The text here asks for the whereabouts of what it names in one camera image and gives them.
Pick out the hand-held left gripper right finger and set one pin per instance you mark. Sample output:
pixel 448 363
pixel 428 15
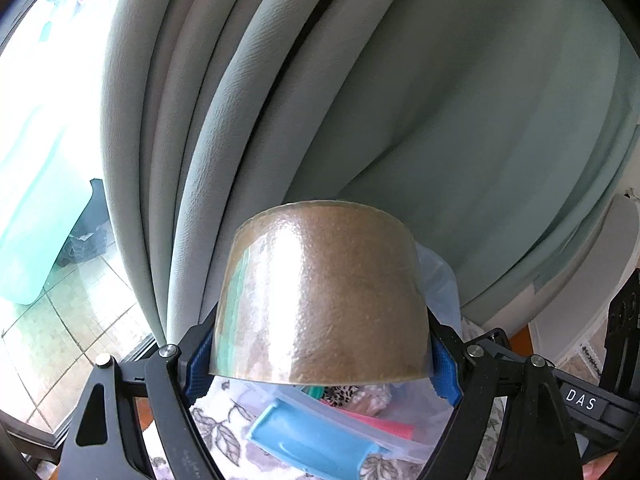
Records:
pixel 445 370

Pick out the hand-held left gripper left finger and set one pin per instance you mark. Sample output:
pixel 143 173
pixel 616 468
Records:
pixel 200 360

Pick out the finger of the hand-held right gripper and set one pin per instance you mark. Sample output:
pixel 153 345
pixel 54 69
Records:
pixel 625 325

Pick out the bag of cotton swabs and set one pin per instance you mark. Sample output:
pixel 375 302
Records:
pixel 375 400

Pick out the clear plastic storage container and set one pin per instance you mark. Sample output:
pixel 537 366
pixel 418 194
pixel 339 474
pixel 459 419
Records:
pixel 310 440

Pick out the brown packing tape roll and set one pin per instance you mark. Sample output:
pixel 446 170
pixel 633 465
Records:
pixel 325 300

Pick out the person's right hand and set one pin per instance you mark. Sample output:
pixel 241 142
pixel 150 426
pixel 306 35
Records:
pixel 600 467

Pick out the pink hair roller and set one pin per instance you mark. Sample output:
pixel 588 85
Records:
pixel 385 427

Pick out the leopard print scrunchie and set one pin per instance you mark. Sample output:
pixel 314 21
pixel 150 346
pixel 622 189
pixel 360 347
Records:
pixel 342 396

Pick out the teal hair roller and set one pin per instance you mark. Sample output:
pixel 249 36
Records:
pixel 312 391

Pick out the dark cloth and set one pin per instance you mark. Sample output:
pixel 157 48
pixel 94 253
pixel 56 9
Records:
pixel 82 240

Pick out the teal plastic sheet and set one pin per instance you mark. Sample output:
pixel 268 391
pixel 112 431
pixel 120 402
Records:
pixel 35 220

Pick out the pale green curtain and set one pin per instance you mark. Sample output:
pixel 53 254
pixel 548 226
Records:
pixel 450 110

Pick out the brown wooden bed frame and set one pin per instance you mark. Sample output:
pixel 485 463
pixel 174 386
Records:
pixel 520 342

